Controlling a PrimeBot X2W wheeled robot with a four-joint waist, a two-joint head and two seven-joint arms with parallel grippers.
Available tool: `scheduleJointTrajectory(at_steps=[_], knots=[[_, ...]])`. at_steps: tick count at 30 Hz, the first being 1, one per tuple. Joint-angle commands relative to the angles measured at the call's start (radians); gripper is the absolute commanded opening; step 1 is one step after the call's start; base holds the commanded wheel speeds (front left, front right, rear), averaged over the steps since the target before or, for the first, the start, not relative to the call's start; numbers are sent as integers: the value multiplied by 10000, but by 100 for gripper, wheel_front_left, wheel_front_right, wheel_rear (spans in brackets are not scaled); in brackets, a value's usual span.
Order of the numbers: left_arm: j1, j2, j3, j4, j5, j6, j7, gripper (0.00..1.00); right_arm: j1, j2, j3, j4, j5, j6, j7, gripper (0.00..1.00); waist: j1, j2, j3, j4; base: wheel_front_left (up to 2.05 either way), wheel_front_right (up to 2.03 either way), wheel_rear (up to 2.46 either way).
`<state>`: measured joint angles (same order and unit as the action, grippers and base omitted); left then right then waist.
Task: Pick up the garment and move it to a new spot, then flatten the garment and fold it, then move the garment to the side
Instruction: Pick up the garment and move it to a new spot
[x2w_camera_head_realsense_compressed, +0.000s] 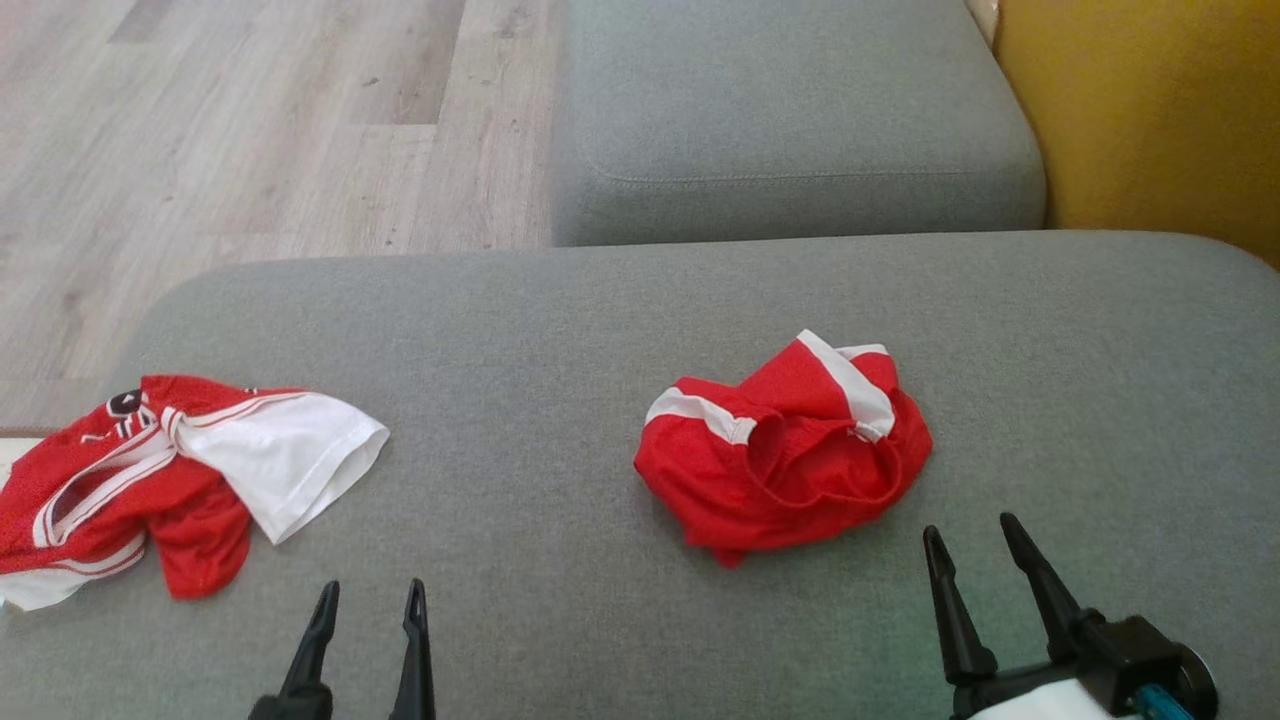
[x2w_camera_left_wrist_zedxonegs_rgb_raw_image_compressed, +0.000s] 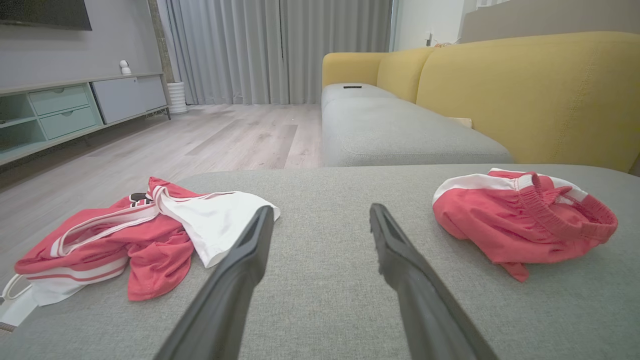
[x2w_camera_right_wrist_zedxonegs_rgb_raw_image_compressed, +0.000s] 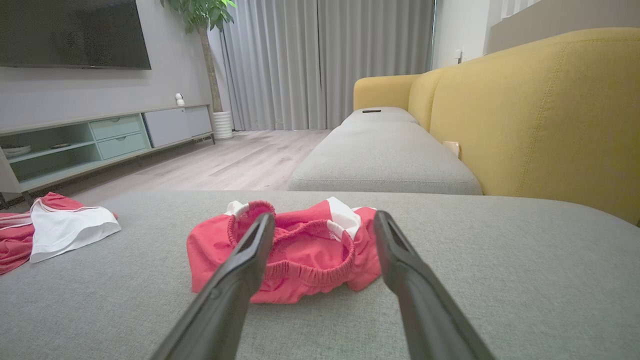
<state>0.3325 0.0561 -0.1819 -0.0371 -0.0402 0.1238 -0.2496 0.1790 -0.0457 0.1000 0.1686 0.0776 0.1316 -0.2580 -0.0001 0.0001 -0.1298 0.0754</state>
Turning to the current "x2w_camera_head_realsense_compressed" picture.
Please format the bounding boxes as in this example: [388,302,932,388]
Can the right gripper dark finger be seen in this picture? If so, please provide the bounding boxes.
[999,512,1107,662]
[922,525,999,687]

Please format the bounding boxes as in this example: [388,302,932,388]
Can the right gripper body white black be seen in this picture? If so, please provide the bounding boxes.
[950,614,1220,720]

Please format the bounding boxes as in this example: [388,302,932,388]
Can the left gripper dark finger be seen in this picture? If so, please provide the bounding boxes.
[248,580,341,720]
[389,578,437,720]

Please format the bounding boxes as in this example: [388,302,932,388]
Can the red jersey with white sleeves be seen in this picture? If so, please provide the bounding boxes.
[0,374,391,612]

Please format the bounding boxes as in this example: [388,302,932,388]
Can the red shorts with white stripes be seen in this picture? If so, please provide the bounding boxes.
[633,329,934,569]

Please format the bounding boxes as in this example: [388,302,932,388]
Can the white laundry basket brown rim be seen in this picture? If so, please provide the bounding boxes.
[0,428,47,483]

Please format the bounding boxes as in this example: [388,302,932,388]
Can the large grey sofa seat cushion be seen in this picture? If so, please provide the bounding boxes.
[0,230,1280,720]

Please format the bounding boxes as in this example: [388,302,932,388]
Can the yellow furniture panel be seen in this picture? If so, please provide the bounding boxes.
[993,0,1280,269]

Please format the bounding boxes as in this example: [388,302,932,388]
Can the small grey sofa cushion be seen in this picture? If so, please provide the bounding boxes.
[552,0,1048,248]

